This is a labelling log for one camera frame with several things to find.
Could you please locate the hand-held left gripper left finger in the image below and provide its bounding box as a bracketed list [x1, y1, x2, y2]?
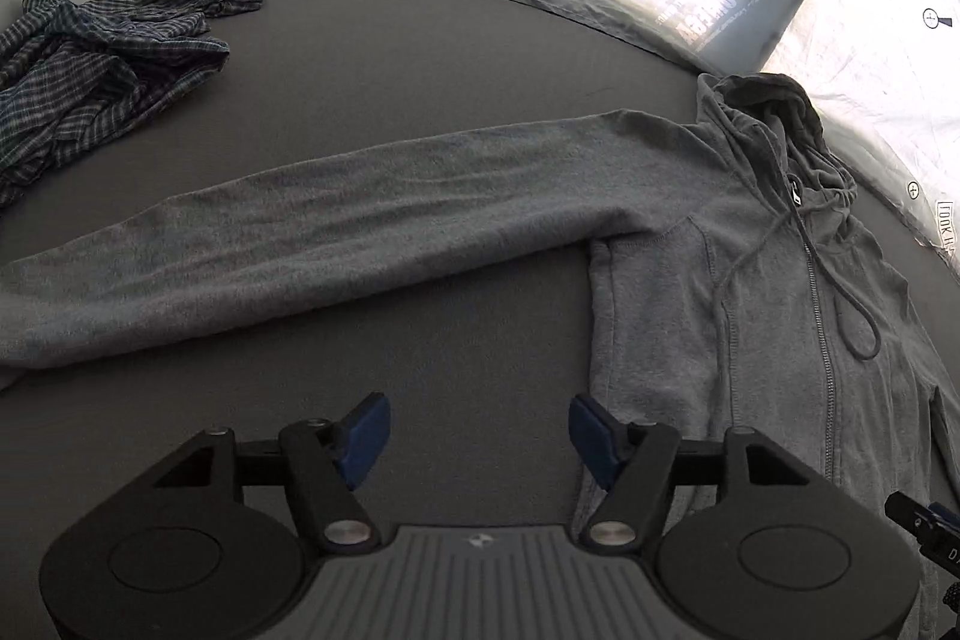
[154, 392, 391, 547]

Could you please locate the grey zip hoodie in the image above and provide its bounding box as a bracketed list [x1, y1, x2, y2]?
[0, 72, 953, 640]

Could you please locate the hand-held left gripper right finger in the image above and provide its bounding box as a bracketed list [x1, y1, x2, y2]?
[568, 394, 818, 549]

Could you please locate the dark plaid shirt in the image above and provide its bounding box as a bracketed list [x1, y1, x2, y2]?
[0, 0, 267, 210]

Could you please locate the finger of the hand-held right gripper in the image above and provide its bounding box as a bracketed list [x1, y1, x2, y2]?
[885, 492, 960, 540]

